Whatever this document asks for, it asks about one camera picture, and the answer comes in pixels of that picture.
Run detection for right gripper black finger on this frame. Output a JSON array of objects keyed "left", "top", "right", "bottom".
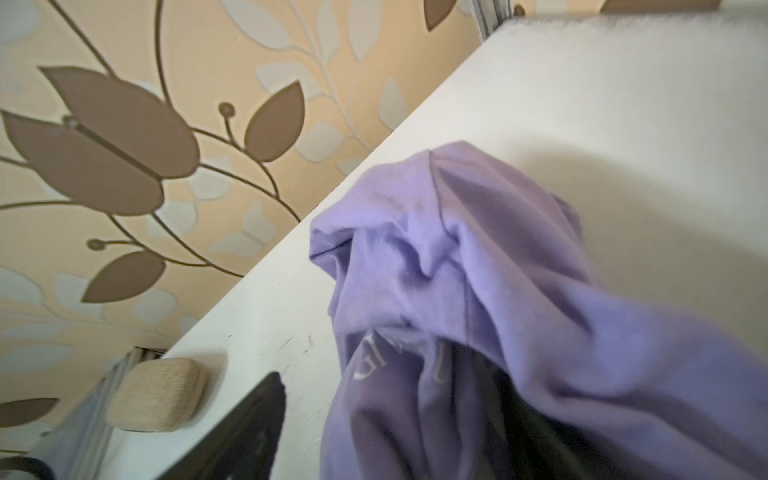
[{"left": 160, "top": 372, "right": 286, "bottom": 480}]

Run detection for lavender purple cloth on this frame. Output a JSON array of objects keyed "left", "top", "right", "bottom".
[{"left": 310, "top": 142, "right": 767, "bottom": 479}]

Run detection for beige woven pouch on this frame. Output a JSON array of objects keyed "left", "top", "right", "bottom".
[{"left": 105, "top": 358, "right": 207, "bottom": 433}]

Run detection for aluminium frame post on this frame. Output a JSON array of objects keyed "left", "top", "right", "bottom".
[{"left": 468, "top": 0, "right": 516, "bottom": 42}]

